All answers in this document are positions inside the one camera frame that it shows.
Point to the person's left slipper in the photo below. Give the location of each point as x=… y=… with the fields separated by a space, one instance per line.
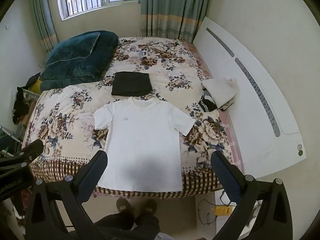
x=124 y=205

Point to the wide green striped curtain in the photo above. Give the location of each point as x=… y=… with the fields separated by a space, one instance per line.
x=172 y=7

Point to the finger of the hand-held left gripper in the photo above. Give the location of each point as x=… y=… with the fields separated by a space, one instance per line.
x=31 y=149

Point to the white t-shirt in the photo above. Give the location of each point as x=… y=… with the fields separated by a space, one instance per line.
x=142 y=135

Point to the person's right leg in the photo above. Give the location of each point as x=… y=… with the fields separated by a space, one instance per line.
x=147 y=226

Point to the white fluffy garment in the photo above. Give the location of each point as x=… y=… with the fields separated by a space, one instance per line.
x=222 y=90

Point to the floral bed sheet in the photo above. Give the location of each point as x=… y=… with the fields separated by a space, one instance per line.
x=62 y=120

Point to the black striped garment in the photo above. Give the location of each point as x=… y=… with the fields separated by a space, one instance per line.
x=207 y=103

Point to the yellow bag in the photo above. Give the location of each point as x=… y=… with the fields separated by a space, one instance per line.
x=37 y=86

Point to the person's slipper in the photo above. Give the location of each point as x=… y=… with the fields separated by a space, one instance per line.
x=124 y=205
x=150 y=206

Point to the narrow green striped curtain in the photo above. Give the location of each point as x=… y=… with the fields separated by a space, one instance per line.
x=45 y=17

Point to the teal velvet quilt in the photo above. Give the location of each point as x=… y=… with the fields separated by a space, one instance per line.
x=82 y=65

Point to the black folded garment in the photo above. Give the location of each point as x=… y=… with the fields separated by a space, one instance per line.
x=132 y=83

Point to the white bed headboard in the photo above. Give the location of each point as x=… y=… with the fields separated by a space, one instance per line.
x=255 y=120

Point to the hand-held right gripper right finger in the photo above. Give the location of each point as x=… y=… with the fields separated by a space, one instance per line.
x=225 y=177

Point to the black bag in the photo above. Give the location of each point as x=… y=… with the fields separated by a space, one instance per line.
x=33 y=78

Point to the yellow box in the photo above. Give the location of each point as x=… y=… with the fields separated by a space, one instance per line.
x=223 y=210

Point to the person's right slipper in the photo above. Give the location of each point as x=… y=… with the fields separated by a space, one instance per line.
x=150 y=206

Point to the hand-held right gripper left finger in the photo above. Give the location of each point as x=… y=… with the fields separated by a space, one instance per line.
x=93 y=173

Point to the pink striped mattress pad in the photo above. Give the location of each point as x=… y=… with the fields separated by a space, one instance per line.
x=231 y=135

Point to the teal velvet pillow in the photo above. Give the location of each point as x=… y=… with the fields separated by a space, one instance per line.
x=72 y=47

